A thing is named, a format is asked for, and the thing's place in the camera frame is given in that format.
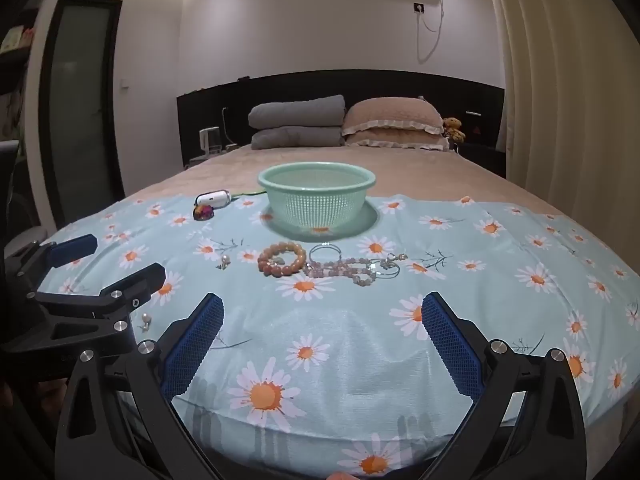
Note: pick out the small silver hoop earrings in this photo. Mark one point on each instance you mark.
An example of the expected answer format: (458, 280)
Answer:
(392, 260)

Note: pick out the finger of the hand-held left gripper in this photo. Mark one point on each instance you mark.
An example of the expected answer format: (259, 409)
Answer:
(75, 250)
(135, 285)

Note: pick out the black headboard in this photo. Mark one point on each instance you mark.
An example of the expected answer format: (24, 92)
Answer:
(220, 100)

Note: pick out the white plastic case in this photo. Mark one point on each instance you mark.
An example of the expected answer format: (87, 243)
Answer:
(212, 199)

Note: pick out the brown teddy bear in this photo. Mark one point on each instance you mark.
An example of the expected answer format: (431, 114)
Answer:
(453, 129)

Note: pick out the white bedside appliance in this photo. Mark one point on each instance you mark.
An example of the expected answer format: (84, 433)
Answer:
(210, 140)

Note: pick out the dark bookshelf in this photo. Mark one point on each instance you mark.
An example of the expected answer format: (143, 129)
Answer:
(12, 60)

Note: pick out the silver pendant earring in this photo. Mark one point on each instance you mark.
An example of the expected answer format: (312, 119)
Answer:
(223, 261)

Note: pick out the dark framed glass door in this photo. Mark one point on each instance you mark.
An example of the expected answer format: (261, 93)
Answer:
(80, 95)

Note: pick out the pearl earrings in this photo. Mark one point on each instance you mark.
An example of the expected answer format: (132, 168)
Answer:
(145, 321)

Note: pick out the daisy printed blue cloth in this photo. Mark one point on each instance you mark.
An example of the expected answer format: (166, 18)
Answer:
(350, 340)

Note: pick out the iridescent round ornament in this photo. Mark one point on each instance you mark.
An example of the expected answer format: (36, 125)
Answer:
(203, 211)

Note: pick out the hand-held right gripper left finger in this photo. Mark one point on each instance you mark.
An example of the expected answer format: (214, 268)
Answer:
(195, 345)

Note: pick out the beige ruffled pillow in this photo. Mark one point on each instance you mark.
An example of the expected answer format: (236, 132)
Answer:
(395, 141)
(392, 115)

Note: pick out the silver bangle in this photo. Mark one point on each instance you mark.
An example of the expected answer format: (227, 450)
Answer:
(325, 245)

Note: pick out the cream curtain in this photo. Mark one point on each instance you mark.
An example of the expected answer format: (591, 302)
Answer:
(550, 85)

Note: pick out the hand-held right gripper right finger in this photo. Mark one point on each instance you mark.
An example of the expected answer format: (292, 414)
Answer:
(452, 345)

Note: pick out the green plastic mesh basket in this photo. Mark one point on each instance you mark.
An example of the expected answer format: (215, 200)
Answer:
(317, 195)

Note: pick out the beige bed cover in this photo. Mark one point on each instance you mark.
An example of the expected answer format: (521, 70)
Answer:
(225, 170)

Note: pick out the grey pillow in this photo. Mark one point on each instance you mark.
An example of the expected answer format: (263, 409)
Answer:
(295, 137)
(297, 110)

